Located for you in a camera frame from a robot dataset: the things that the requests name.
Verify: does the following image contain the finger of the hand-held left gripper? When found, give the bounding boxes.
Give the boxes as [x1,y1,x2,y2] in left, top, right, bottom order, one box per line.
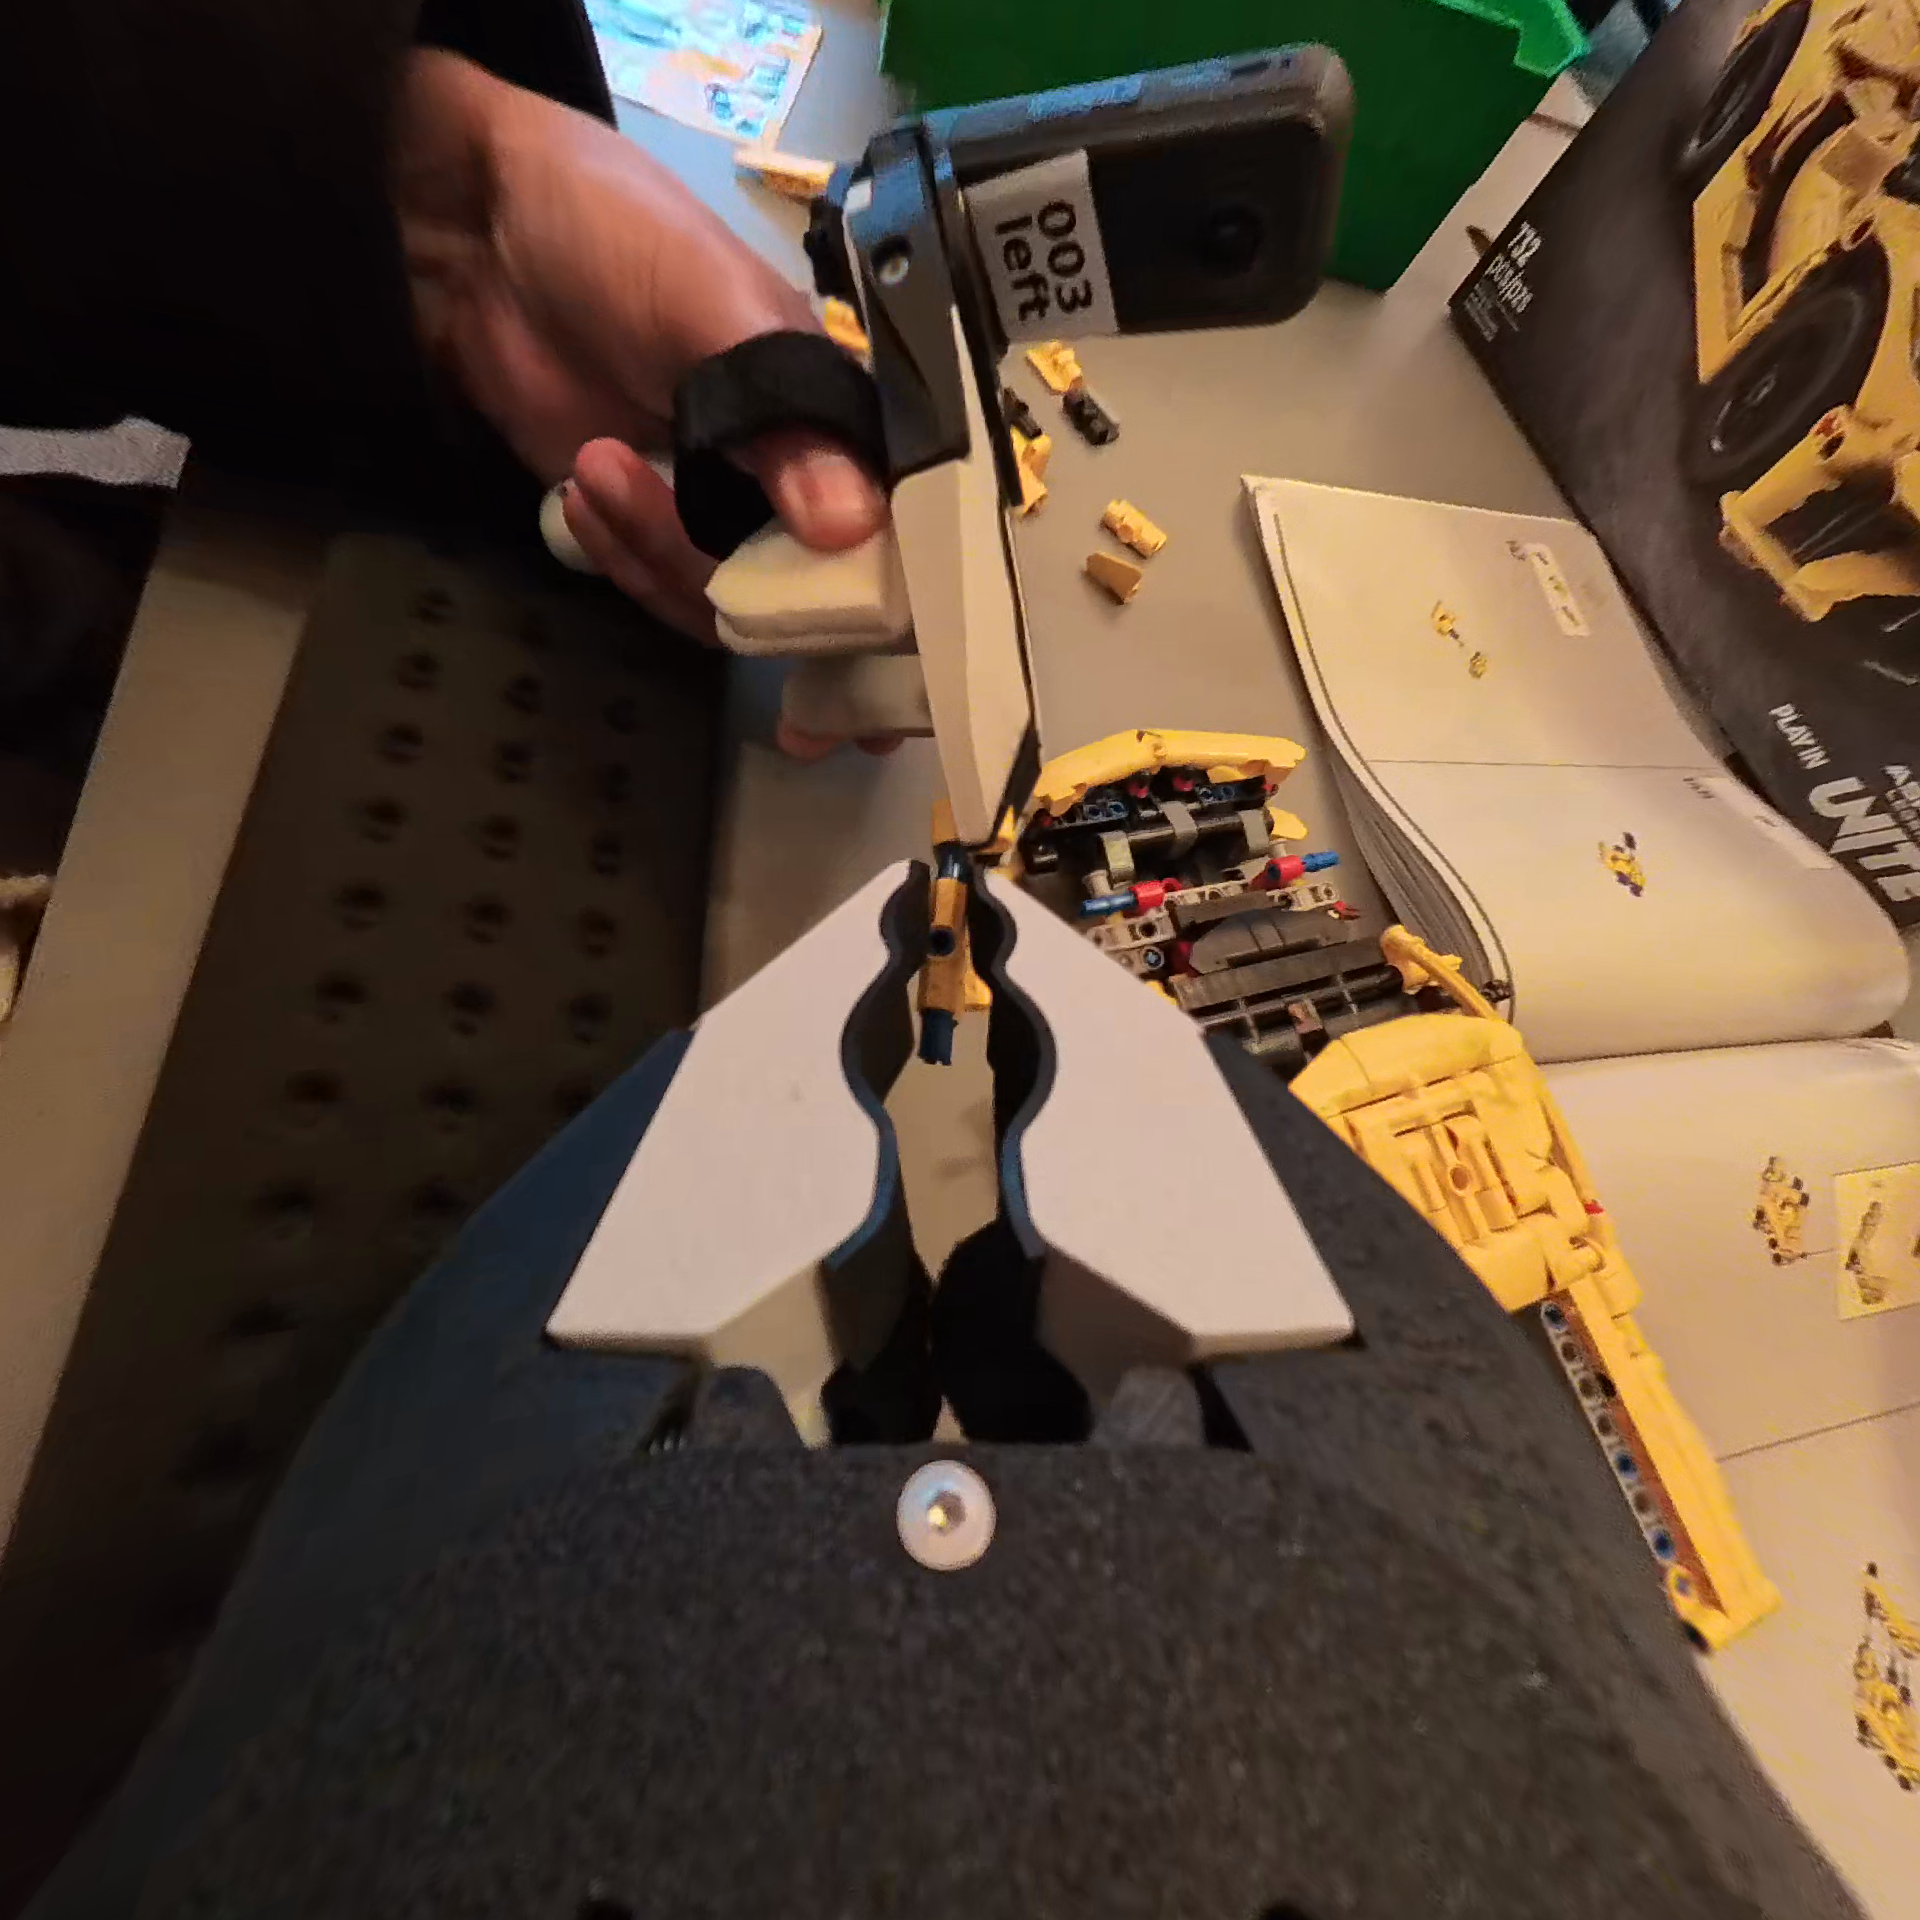
[886,299,1049,847]

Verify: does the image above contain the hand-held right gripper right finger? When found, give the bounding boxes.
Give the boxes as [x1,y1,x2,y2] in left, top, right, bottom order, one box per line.
[937,871,1356,1449]

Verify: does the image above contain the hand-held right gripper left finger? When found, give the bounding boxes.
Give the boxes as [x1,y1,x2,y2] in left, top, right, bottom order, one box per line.
[545,865,939,1449]

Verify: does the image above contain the yellow toy brick car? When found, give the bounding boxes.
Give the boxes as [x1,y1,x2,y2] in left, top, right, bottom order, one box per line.
[1005,730,1787,1652]

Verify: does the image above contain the yellow brick with blue pins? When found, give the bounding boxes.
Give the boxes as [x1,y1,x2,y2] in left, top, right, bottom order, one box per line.
[909,855,993,1070]

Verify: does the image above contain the person's left forearm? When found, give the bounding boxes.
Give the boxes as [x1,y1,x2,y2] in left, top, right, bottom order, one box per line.
[0,0,616,497]

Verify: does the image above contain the person's left hand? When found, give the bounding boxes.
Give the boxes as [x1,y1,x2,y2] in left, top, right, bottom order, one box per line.
[398,47,903,760]

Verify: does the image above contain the loose yellow brick panels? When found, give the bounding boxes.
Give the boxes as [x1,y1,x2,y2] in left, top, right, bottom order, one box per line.
[735,152,1167,607]

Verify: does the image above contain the green plastic storage bin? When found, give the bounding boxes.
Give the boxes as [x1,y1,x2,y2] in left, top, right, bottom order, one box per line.
[878,0,1592,295]

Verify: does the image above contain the dark perforated panel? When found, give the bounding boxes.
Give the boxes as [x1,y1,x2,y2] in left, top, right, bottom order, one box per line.
[0,532,735,1920]

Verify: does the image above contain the colourful printed leaflet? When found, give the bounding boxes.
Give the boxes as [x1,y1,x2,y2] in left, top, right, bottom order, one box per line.
[585,0,825,147]

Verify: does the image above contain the toy car set box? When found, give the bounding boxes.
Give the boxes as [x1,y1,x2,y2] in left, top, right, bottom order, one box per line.
[1446,0,1920,934]

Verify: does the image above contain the white instruction booklet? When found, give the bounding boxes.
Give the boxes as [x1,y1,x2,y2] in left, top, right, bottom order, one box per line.
[1241,479,1920,1920]

